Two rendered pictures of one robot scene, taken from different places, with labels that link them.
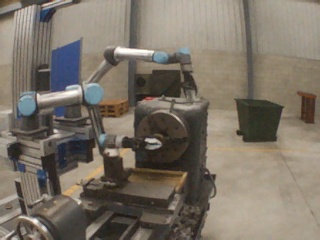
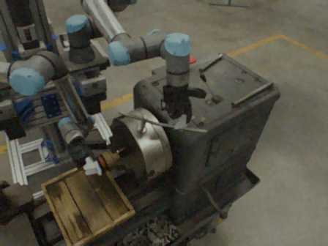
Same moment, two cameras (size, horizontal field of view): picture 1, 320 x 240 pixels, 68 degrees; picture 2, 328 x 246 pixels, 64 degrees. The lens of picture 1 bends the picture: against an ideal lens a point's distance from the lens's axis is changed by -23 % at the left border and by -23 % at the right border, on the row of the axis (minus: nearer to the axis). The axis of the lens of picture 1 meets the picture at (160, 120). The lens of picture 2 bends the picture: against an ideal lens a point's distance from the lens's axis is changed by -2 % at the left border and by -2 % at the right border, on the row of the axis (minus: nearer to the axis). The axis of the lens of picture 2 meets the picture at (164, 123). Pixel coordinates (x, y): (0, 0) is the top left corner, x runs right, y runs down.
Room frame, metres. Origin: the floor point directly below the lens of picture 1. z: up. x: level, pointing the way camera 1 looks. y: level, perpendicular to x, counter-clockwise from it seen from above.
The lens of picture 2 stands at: (1.25, -0.57, 2.00)
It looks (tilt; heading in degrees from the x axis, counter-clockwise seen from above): 44 degrees down; 37
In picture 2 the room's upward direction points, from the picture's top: 4 degrees clockwise
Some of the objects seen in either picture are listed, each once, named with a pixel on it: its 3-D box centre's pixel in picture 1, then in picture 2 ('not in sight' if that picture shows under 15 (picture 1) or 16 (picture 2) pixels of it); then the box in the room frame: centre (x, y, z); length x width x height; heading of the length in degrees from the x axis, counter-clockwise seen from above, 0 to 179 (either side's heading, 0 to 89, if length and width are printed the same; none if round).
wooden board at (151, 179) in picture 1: (150, 181); (86, 199); (1.54, 0.05, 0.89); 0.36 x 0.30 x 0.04; 75
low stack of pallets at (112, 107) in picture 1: (112, 108); not in sight; (9.87, 1.59, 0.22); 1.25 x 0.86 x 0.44; 169
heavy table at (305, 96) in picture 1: (306, 106); not in sight; (9.03, -5.41, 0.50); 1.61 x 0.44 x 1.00; 167
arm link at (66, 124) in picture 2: (109, 141); (69, 129); (1.67, 0.29, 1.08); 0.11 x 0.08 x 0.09; 74
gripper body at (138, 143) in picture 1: (133, 143); (80, 151); (1.62, 0.14, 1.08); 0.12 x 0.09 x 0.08; 74
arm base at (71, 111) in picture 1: (72, 110); (80, 49); (2.04, 0.64, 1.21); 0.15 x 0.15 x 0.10
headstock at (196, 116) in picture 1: (174, 127); (202, 114); (2.20, -0.11, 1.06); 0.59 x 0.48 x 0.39; 165
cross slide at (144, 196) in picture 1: (126, 191); (7, 228); (1.23, 0.15, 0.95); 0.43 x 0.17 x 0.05; 75
